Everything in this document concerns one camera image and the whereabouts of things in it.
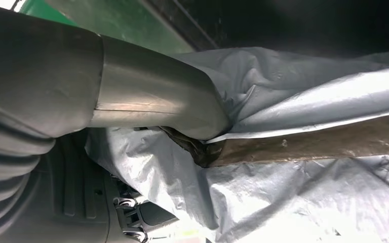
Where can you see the black scanner base plate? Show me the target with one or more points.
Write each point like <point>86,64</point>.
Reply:
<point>281,26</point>

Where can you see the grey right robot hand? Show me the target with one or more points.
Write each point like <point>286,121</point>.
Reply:
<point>147,90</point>

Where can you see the green conveyor belt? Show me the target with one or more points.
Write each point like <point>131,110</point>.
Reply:
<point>43,11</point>

